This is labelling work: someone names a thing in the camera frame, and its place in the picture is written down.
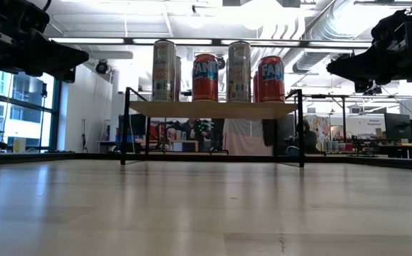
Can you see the black ceiling track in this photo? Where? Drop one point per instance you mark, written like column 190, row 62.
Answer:
column 383, row 2

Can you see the person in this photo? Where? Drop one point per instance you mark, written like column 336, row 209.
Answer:
column 309, row 138
column 196, row 133

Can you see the wooden shelf with black legs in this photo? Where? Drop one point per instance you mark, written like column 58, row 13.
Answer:
column 209, row 110

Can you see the red Fanta soda can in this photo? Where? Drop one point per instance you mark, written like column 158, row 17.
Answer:
column 271, row 85
column 205, row 81
column 255, row 89

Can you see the long ceiling light strip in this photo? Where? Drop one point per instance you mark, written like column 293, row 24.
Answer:
column 156, row 41

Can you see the black metal table frame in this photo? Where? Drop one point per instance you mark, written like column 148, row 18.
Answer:
column 227, row 157

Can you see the dark window frame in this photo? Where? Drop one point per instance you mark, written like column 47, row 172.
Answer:
column 56, row 117

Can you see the black tripod stand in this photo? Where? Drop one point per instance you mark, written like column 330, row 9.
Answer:
column 44, row 93

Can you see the black overhead frame bar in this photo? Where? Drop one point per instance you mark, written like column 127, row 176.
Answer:
column 325, row 96

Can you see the beige hanging cloth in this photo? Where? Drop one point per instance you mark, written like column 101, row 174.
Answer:
column 246, row 137

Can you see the black desk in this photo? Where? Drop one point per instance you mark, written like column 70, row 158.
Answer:
column 405, row 151

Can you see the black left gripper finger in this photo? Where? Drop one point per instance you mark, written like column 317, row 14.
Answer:
column 62, row 53
column 64, row 74

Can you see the white sign board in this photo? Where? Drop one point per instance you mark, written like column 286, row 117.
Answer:
column 371, row 123

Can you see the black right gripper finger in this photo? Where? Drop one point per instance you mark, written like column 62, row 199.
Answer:
column 355, row 65
column 364, row 86

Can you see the silver ventilation duct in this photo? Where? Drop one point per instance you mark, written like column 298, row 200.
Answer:
column 334, row 25

